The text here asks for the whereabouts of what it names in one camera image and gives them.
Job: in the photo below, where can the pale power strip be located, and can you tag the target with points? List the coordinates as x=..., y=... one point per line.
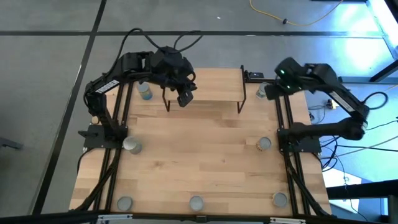
x=332, y=104

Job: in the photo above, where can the silver aluminium bracket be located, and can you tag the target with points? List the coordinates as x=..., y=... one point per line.
x=286, y=221
x=110, y=218

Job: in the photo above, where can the blue gradient can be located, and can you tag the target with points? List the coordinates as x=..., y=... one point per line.
x=145, y=91

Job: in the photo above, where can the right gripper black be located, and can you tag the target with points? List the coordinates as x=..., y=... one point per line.
x=276, y=91

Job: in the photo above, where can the black aluminium rig frame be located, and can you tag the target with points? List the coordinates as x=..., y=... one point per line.
x=62, y=217

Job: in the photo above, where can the silver grey can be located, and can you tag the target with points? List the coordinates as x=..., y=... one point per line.
x=132, y=144

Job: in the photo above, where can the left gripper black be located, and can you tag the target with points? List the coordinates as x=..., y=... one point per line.
x=180, y=81

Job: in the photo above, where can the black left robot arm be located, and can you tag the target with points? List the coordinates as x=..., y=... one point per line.
x=107, y=86

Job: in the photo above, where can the grey floor foot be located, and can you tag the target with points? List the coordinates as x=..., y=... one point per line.
x=9, y=143

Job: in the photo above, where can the wooden shelf black frame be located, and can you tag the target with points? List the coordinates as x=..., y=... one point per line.
x=217, y=84

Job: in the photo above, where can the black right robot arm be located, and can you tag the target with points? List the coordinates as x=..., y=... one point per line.
x=342, y=99

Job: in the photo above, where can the small black device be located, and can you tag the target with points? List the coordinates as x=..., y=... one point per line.
x=257, y=75

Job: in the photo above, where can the black floor beam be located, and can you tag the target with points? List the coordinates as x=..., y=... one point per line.
x=367, y=188

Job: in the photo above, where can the grey cup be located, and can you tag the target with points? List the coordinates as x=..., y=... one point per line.
x=261, y=91

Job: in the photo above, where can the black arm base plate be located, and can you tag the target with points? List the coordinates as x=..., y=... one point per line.
x=311, y=146
x=93, y=141

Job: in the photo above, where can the orange circle pattern can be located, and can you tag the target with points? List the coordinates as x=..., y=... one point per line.
x=196, y=203

